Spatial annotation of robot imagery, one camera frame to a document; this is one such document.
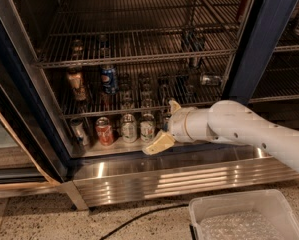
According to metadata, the clear lying bottle on shelf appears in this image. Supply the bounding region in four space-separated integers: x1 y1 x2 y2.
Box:
200 74 222 86

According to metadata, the white green can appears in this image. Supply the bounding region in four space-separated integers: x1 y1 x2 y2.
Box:
121 114 137 143
140 113 155 142

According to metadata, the red Coca-Cola can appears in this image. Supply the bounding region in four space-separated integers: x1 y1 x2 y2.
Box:
95 117 114 146

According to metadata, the middle wire fridge shelf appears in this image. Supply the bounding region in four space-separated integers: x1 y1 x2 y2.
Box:
58 56 229 119

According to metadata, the silver can bottom left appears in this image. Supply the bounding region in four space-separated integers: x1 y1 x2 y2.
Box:
70 119 90 146

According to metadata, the orange soda can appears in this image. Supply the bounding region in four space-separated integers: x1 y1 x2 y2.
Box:
67 68 87 101

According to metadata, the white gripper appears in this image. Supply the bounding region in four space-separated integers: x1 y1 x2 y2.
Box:
142 99 211 155

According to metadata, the white green can left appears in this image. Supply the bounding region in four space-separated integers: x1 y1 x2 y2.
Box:
121 114 137 143

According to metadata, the clear plastic bin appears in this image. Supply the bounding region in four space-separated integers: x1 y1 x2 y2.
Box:
189 189 299 240

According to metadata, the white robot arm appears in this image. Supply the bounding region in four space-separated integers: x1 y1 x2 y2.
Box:
143 100 299 173

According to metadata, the black floor cable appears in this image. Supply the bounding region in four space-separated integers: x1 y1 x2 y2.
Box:
98 202 190 240

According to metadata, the dark blue fridge pillar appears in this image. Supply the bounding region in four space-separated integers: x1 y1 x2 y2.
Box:
222 0 298 105

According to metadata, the blue silver can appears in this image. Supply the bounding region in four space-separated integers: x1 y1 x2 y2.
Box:
162 112 171 132

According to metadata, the wire fridge shelf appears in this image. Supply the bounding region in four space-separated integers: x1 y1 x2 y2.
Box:
58 56 229 119
37 0 241 69

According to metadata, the open fridge glass door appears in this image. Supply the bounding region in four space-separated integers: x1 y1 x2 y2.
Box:
0 17 67 197

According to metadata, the bubble wrap sheet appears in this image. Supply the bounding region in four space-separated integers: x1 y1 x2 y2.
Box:
200 211 285 240

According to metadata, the steel fridge base grille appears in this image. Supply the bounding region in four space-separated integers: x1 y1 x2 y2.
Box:
60 144 299 210

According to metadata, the white green can right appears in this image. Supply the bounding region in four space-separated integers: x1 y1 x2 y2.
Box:
140 113 155 142

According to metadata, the upper wire fridge shelf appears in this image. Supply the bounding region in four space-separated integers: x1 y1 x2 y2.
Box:
37 0 241 69

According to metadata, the right compartment wire shelf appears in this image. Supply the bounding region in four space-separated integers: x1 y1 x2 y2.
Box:
250 23 299 103

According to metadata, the blue Pepsi can on shelf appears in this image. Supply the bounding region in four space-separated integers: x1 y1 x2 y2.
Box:
100 65 118 94

